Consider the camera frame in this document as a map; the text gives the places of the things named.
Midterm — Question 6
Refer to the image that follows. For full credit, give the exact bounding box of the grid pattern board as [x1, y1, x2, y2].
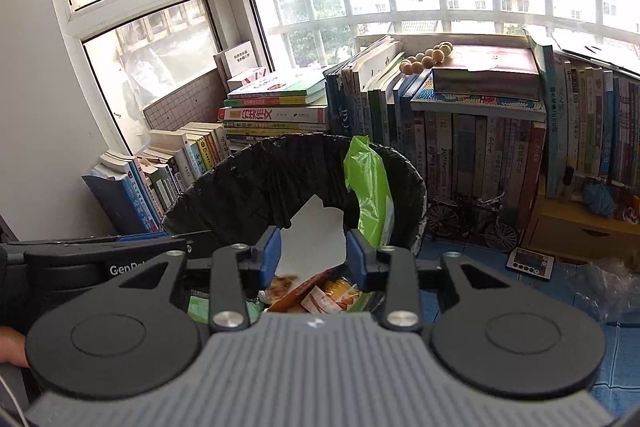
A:
[143, 72, 226, 132]

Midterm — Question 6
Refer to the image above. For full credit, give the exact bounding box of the wooden bead bracelet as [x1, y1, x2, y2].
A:
[399, 42, 454, 76]

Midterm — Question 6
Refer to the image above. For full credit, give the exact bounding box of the red white snack packet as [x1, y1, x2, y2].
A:
[300, 284, 347, 314]

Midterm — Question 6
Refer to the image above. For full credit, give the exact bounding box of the wooden drawer box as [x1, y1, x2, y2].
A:
[525, 187, 640, 265]

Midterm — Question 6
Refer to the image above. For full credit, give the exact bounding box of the metal bicycle model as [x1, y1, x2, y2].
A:
[425, 192, 519, 251]

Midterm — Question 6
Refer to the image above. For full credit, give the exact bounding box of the white paper sheet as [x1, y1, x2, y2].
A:
[272, 194, 348, 280]

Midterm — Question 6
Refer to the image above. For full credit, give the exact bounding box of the green snack bag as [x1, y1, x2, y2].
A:
[343, 135, 396, 248]

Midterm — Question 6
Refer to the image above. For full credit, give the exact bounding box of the person's left hand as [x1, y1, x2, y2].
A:
[0, 327, 30, 367]

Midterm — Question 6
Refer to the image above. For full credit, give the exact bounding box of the blue foam mat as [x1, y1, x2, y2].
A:
[415, 237, 640, 413]

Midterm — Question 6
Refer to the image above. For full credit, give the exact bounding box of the blue yarn ball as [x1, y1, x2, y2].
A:
[582, 182, 619, 218]

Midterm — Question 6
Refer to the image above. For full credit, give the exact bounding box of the white card box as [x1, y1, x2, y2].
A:
[214, 41, 261, 80]

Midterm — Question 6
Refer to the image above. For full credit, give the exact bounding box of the clear plastic bag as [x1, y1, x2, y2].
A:
[575, 257, 640, 326]

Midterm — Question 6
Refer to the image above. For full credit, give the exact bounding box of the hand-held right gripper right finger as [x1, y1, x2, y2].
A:
[346, 229, 529, 334]

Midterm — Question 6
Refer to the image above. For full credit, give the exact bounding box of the small remote control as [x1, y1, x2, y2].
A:
[506, 248, 556, 281]

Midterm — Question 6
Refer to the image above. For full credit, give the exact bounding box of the long row of children's books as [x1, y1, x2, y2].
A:
[322, 34, 640, 238]

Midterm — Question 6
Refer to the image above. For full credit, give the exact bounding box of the brown flat box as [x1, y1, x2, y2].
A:
[431, 46, 542, 100]

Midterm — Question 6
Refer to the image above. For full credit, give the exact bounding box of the row of upright paperback books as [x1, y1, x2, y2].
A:
[82, 122, 231, 236]

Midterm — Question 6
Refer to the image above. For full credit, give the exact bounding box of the bin with black liner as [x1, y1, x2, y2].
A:
[161, 133, 428, 308]

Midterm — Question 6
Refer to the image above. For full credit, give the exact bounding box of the orange snack packet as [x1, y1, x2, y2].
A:
[265, 269, 341, 313]

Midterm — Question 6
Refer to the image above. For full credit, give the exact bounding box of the stack of flat books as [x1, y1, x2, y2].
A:
[217, 68, 331, 138]

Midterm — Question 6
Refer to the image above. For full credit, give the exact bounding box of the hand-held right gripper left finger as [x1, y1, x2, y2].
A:
[107, 227, 283, 334]

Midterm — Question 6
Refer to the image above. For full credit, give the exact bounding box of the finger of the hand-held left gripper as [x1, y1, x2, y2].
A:
[117, 230, 213, 242]

